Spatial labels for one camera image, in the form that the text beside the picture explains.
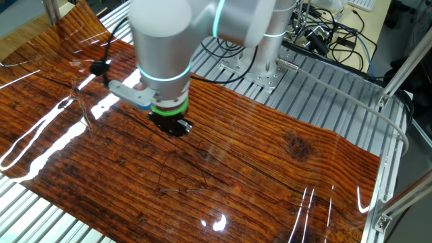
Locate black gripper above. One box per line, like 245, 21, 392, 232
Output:
147, 111, 194, 138

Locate thin wire rimless glasses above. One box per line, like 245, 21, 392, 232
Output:
157, 151, 209, 195

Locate glossy wood-grain mat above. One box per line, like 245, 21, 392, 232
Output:
0, 0, 381, 243

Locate white keyboard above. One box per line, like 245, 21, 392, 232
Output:
347, 0, 376, 12

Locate light wooden desk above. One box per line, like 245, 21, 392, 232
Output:
310, 0, 392, 74

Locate black fabric bag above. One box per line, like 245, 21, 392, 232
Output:
384, 57, 432, 119

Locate green flange ring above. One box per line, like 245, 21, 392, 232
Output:
150, 97, 190, 117

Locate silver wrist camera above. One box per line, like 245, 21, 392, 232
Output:
107, 80, 158, 111

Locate black cable from wrist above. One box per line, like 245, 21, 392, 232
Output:
190, 45, 259, 85

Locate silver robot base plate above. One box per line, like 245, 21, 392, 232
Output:
219, 53, 290, 91

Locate black looped cable bundle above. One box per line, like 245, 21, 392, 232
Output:
200, 36, 247, 59

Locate black camera cable with ferrite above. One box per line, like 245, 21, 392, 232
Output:
89, 16, 129, 87

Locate round metal post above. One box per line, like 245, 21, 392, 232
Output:
42, 0, 62, 26

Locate black camera on tripod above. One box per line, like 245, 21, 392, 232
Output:
292, 0, 333, 57

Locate grey cable with metal plug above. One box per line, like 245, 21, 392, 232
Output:
275, 57, 410, 156

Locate black tangled desk cables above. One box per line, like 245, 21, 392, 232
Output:
303, 6, 379, 72

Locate blue cable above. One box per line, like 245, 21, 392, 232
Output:
356, 33, 376, 77

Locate slanted aluminium frame post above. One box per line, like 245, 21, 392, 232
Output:
377, 25, 432, 108

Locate aluminium frame bar with bracket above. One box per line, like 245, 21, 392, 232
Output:
373, 175, 432, 234

